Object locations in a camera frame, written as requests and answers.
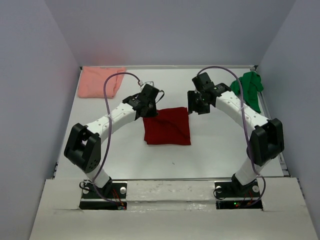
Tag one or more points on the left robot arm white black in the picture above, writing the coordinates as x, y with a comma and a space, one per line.
88, 145

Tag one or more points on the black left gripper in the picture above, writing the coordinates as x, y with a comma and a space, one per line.
153, 112

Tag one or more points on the folded pink t-shirt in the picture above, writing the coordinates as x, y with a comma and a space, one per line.
92, 81

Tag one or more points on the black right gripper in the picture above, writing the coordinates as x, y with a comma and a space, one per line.
192, 107

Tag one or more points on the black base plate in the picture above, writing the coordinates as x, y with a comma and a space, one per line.
114, 200
228, 199

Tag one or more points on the green t-shirt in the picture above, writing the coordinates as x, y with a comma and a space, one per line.
251, 86

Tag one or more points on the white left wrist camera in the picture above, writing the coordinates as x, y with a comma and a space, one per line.
141, 83

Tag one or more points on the red t-shirt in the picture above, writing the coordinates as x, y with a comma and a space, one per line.
169, 127

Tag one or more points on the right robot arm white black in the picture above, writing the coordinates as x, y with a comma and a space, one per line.
264, 137

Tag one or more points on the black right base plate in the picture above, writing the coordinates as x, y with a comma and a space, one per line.
228, 199

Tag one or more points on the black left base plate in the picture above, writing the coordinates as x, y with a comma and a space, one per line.
114, 200

